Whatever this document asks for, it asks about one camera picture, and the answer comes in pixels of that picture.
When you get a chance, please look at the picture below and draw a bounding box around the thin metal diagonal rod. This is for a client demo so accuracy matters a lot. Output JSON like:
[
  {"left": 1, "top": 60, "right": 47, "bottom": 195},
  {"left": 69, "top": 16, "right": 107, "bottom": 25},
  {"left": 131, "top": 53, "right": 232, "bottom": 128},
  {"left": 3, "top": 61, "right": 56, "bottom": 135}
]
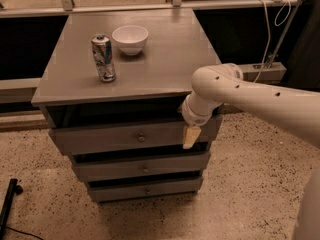
[{"left": 264, "top": 0, "right": 304, "bottom": 68}]

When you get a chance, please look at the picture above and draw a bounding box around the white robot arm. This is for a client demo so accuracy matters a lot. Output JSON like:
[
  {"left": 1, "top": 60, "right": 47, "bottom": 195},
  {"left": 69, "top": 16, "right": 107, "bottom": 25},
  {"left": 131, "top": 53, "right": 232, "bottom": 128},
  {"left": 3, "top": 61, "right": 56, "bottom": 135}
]
[{"left": 181, "top": 63, "right": 320, "bottom": 240}]

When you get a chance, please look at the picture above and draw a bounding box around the grey bottom drawer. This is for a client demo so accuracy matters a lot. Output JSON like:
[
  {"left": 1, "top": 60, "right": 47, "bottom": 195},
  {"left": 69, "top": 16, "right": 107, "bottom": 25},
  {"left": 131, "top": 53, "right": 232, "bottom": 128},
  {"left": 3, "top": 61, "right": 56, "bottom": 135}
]
[{"left": 88, "top": 176, "right": 202, "bottom": 202}]

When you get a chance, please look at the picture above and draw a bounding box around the grey top drawer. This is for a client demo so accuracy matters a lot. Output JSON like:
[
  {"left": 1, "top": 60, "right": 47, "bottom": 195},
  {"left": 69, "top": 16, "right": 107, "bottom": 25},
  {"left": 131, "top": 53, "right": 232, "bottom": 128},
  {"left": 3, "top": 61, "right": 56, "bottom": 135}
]
[{"left": 48, "top": 114, "right": 224, "bottom": 156}]

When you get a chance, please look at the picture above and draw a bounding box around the grey metal railing frame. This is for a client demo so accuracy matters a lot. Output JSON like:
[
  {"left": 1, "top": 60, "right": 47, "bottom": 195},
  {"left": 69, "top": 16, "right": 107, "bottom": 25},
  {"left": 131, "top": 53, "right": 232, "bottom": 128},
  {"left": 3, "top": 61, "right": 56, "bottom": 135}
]
[{"left": 0, "top": 0, "right": 301, "bottom": 105}]

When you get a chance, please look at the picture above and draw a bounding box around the white ceramic bowl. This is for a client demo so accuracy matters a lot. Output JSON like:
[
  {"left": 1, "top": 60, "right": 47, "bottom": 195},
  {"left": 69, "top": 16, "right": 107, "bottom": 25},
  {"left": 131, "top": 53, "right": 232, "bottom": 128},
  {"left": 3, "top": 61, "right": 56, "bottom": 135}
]
[{"left": 112, "top": 25, "right": 149, "bottom": 56}]

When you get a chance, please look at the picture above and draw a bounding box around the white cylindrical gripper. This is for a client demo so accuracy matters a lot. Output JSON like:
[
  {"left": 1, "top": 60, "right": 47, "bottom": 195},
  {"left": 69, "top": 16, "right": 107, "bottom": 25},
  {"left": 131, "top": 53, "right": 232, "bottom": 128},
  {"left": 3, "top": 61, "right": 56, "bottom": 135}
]
[{"left": 181, "top": 93, "right": 221, "bottom": 149}]

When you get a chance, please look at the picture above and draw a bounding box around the crushed metal drink can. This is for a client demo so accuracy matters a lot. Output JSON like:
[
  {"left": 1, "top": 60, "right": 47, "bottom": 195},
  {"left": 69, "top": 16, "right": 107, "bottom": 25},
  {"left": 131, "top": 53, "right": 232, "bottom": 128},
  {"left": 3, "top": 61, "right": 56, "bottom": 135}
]
[{"left": 91, "top": 34, "right": 116, "bottom": 82}]

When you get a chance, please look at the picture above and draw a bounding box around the grey wooden drawer cabinet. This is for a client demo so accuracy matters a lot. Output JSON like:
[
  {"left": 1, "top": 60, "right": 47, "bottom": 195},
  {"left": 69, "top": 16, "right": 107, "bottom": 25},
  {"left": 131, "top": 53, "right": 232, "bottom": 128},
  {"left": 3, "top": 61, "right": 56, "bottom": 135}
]
[{"left": 32, "top": 9, "right": 222, "bottom": 191}]

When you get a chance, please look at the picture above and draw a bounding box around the black floor stand leg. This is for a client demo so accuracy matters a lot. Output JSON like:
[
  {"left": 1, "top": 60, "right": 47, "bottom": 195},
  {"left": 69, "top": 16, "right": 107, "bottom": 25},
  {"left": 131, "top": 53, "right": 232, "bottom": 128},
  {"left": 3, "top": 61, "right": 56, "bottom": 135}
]
[{"left": 0, "top": 178, "right": 23, "bottom": 240}]

